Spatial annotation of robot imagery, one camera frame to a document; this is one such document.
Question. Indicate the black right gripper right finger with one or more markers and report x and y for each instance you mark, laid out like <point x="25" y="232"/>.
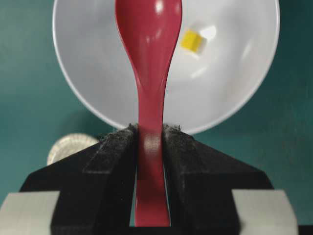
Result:
<point x="212" y="193"/>

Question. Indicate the red plastic spoon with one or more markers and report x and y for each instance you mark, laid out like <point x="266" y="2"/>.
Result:
<point x="149" y="30"/>

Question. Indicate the crackle-glaze spoon rest dish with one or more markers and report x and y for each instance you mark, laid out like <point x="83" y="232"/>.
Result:
<point x="68" y="145"/>

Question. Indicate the white round bowl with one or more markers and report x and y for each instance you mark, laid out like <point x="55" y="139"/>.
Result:
<point x="203" y="89"/>

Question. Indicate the yellow hexagonal prism block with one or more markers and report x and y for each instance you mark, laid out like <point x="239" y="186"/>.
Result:
<point x="192" y="41"/>

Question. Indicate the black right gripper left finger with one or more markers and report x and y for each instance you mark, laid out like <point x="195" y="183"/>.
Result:
<point x="87" y="193"/>

